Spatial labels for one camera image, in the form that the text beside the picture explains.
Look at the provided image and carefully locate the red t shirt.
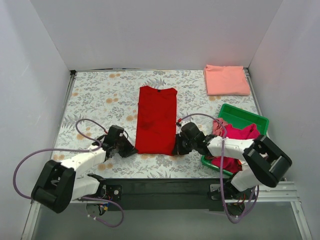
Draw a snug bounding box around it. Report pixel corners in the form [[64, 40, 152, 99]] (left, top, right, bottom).
[[135, 85, 178, 156]]

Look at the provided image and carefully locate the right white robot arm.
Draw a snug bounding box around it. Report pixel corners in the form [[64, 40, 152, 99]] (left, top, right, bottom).
[[171, 122, 293, 199]]

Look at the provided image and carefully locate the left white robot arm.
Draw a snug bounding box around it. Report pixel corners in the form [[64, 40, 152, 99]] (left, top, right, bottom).
[[31, 125, 138, 213]]

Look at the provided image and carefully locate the dusty pink shirt in basket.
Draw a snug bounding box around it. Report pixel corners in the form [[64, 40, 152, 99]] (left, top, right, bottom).
[[212, 118, 228, 137]]

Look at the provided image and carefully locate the floral table mat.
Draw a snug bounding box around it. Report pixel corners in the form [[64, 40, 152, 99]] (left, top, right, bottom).
[[51, 70, 260, 178]]

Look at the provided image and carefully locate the green plastic basket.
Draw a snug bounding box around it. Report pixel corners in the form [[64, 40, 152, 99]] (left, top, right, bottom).
[[201, 103, 269, 176]]

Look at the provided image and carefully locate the magenta shirt in basket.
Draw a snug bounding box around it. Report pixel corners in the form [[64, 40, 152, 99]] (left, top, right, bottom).
[[223, 123, 260, 174]]

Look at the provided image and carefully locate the folded pink t shirt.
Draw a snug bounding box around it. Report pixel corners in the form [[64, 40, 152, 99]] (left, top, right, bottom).
[[203, 64, 251, 96]]

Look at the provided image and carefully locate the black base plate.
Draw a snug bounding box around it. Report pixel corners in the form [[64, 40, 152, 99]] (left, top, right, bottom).
[[102, 178, 223, 212]]

